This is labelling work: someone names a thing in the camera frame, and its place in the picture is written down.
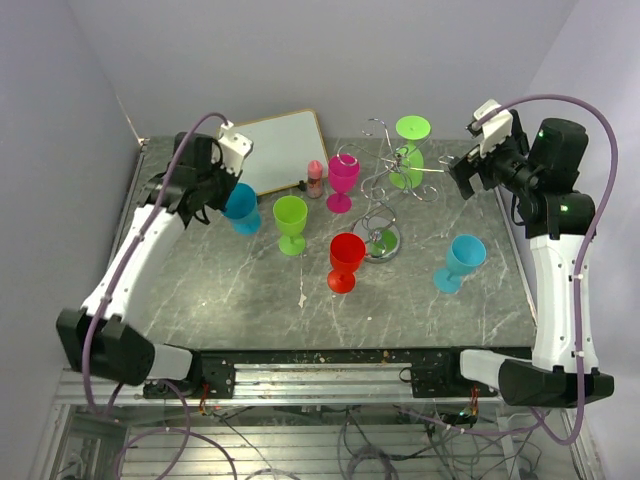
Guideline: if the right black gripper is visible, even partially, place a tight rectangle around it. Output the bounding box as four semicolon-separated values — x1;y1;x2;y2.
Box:
449;124;541;199

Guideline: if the blue wine glass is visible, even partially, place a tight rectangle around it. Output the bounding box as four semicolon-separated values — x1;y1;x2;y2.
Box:
433;234;487;294
223;183;261;235

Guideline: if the green wine glass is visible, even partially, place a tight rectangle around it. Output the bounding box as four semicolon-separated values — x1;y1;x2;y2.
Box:
389;115;431;190
273;195;308;256

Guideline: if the pink wine glass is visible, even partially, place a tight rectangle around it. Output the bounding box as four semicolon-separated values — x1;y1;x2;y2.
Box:
326;153;360;214

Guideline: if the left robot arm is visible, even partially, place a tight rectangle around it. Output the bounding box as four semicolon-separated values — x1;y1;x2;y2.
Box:
56;129;253;397

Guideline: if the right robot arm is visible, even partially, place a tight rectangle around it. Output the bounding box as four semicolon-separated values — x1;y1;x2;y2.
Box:
440;110;615;408

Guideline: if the green wine glass on table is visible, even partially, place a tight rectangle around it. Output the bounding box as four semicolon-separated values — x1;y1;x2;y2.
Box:
273;195;308;256

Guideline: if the chrome wine glass rack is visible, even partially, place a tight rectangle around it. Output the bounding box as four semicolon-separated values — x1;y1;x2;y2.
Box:
351;118;444;264

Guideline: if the red wine glass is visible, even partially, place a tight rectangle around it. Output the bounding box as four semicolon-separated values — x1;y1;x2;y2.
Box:
327;232;366;294

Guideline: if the small pink bottle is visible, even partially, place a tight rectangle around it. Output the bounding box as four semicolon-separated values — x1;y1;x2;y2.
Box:
306;160;323;199

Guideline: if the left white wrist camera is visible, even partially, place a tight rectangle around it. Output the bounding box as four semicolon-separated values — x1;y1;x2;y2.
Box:
218;122;254;177

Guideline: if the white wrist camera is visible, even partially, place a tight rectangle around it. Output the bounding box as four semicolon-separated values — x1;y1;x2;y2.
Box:
467;99;513;158
218;122;254;177

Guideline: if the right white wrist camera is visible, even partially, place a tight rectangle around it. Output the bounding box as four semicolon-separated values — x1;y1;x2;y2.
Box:
467;99;513;158

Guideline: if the small whiteboard with wooden frame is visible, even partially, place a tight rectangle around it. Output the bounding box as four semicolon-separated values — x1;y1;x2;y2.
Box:
230;109;328;195

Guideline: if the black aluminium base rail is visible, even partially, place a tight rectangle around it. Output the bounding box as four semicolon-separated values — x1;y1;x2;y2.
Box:
174;347;495;402

